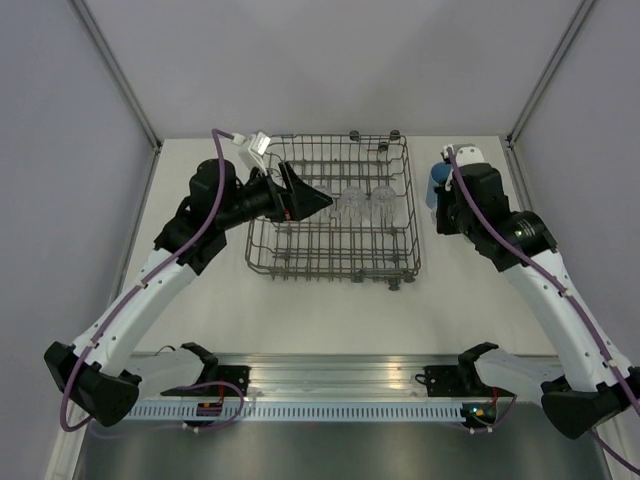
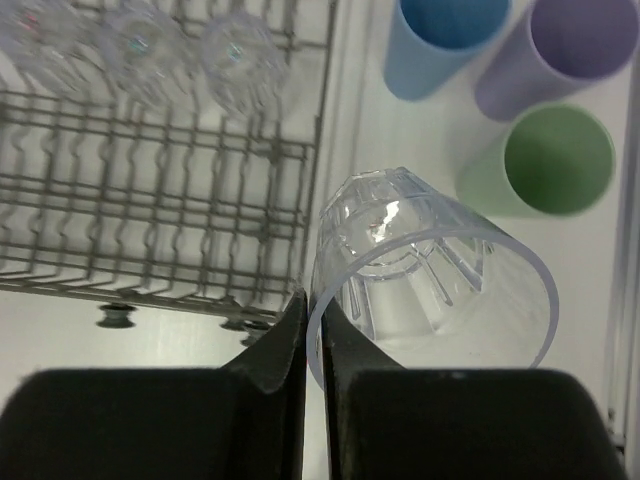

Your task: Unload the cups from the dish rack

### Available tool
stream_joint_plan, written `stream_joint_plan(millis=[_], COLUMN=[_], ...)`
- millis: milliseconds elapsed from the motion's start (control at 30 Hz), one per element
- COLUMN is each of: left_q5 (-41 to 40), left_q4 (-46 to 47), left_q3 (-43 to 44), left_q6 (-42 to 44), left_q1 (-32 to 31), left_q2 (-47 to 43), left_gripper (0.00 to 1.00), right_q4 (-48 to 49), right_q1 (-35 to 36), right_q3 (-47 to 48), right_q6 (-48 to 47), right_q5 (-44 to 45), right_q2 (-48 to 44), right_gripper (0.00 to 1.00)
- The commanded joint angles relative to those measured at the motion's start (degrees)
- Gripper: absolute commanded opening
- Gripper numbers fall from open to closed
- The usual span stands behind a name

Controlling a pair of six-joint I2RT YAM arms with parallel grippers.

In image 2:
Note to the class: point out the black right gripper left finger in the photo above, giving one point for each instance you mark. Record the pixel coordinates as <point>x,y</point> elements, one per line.
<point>243,420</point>

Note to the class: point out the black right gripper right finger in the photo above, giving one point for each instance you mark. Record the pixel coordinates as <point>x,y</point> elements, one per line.
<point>388,422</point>

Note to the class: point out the clear glass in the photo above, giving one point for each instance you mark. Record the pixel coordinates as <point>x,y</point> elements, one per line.
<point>245,71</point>
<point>43,39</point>
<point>427,280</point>
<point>148,56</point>

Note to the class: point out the green plastic cup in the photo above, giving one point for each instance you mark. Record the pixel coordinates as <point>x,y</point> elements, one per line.
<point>555,160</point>

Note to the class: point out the blue plastic cup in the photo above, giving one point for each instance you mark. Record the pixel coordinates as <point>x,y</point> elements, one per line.
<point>429,41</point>

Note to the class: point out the purple plastic cup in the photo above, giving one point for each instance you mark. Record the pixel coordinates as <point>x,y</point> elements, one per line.
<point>556,49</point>

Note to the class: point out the grey wire dish rack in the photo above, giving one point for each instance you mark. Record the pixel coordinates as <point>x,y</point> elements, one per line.
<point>128,207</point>

